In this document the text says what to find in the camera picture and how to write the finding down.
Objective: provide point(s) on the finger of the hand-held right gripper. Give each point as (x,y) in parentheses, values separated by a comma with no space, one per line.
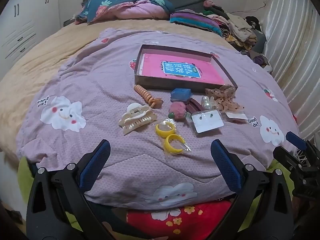
(285,156)
(295,140)

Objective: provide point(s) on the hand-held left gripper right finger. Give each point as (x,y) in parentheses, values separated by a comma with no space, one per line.
(226,165)

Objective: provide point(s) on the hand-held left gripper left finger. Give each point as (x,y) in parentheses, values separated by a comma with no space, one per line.
(96,165)

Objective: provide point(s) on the cream hair claw clip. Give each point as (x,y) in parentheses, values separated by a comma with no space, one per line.
(136,120)

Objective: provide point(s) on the yellow hoop earring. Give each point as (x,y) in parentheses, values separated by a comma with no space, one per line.
(160,130)
(168,146)

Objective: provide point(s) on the pearl hair clip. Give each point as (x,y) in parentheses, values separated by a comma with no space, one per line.
(207,102)

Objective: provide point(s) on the polka dot bow scrunchie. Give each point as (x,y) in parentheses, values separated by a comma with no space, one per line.
(222,97)

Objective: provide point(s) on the brown cardboard box tray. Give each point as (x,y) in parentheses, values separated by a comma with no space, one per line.
(185,86)

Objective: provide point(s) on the large white earring card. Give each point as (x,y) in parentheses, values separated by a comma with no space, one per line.
(207,123)

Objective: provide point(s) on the maroon snap hair clip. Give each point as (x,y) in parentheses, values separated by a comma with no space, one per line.
(193,106)

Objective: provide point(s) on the red floral cloth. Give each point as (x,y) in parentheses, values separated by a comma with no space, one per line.
(150,220)

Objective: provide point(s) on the blue rectangular hair clip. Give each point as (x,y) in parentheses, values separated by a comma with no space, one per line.
(181,95)

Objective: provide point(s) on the white curtain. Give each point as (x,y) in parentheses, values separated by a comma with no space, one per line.
(292,55)

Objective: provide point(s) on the purple cloud print blanket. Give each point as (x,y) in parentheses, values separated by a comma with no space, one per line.
(100,80)

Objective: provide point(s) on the pink book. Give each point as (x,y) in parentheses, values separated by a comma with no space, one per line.
(155,66)

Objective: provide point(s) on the tan bed sheet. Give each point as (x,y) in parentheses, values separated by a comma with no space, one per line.
(37,62)

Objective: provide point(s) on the pile of clothes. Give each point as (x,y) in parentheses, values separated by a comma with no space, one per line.
(240,27)

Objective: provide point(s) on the striped pillow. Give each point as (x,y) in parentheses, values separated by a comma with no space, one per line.
(195,21)

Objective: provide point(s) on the white wardrobe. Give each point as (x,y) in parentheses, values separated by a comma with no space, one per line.
(27,22)

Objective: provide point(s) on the blue pink floral quilt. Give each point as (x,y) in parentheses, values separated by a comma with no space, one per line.
(140,10)

